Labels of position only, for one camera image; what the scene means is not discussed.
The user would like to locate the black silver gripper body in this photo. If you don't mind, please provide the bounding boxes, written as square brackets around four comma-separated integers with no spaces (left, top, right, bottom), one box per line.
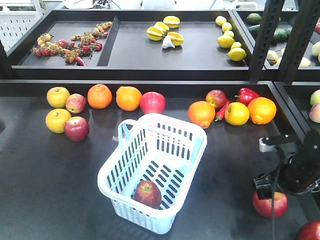
[253,129,320,200]

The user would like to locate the dark red apple corner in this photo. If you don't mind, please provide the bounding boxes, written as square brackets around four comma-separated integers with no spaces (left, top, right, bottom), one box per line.
[297,220,320,240]

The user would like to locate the light blue plastic basket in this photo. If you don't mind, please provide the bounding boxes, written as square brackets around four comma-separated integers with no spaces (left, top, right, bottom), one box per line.
[97,113,207,235]

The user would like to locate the dark red striped apple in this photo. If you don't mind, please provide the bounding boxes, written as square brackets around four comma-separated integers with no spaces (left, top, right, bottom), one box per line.
[133,180,162,209]

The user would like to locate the pink green peach front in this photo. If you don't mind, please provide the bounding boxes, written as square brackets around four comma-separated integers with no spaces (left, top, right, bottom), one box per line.
[309,102,320,123]

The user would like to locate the pink green peach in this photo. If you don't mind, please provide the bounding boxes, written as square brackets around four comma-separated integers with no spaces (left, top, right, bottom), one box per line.
[309,89,320,106]
[309,102,320,123]

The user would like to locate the orange fruit centre right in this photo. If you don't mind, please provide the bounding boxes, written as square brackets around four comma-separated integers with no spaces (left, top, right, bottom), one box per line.
[247,97,277,125]

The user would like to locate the orange fruit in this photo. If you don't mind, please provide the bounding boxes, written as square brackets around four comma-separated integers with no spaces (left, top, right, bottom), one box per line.
[116,86,142,112]
[188,100,216,129]
[247,97,277,125]

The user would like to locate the pink green peach back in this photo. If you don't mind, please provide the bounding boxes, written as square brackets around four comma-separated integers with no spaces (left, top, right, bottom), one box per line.
[309,89,320,106]

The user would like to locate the red bell pepper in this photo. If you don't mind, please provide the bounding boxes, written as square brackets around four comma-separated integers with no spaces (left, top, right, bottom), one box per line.
[234,87,260,106]

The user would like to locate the small red chili pepper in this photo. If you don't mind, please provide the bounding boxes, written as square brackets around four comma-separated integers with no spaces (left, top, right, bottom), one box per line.
[214,99,230,122]

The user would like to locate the red yellow apple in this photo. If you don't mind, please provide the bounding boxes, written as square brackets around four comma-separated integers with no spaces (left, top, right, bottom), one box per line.
[205,89,227,110]

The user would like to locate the black wooden produce stand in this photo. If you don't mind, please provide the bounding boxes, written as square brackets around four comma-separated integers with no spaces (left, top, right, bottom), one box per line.
[0,10,320,240]

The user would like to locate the orange fruit centre left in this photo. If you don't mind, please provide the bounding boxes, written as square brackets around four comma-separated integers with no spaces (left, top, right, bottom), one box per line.
[188,100,216,129]

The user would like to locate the pale green pears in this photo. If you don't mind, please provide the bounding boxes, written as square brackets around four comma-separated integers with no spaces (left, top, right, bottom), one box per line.
[265,41,320,67]

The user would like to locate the yellow lemon pile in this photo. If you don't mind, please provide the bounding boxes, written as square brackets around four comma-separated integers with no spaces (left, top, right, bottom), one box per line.
[215,15,247,62]

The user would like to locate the green avocado pile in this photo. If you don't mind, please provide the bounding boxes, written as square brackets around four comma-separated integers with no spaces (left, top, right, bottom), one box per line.
[246,12,293,45]

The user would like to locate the big red apple left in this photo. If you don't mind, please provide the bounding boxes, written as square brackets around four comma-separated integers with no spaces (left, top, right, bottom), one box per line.
[139,91,166,114]

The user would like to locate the white garlic bulb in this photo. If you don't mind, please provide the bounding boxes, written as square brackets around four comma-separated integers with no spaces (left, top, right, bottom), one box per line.
[162,35,176,49]

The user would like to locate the yellow starfruit bunch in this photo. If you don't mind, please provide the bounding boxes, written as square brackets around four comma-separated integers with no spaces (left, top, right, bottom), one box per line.
[146,15,184,47]

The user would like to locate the large orange far left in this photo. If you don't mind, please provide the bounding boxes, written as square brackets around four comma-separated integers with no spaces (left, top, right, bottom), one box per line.
[87,83,113,109]

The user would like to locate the dark red apple left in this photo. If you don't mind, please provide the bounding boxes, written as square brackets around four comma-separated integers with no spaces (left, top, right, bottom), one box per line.
[64,116,90,142]

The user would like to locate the pink striped apple left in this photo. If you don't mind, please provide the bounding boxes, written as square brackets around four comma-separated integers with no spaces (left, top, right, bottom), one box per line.
[65,93,86,114]

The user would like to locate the yellow apple front left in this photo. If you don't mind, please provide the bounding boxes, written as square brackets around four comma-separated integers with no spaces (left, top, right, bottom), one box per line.
[45,108,72,134]

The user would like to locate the cherry tomato vine pile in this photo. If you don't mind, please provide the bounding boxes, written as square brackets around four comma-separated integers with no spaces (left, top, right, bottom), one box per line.
[30,21,113,67]

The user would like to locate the yellow apple back left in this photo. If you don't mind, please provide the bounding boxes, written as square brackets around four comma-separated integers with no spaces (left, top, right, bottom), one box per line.
[46,86,70,109]

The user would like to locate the white perforated panel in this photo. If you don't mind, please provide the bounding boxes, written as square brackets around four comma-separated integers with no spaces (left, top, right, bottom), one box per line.
[0,0,43,52]

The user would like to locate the black shelf upright post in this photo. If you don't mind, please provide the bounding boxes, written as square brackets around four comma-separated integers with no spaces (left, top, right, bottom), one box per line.
[246,0,320,83]

